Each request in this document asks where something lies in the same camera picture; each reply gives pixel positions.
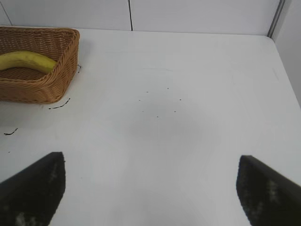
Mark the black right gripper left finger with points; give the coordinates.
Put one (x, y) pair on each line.
(33, 193)

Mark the brown woven wicker basket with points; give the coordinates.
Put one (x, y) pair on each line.
(61, 70)

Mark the yellow banana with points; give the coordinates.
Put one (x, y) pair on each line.
(28, 58)

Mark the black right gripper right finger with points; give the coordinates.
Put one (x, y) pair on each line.
(270, 195)

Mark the grey metal corner post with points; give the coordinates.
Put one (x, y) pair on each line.
(276, 17)

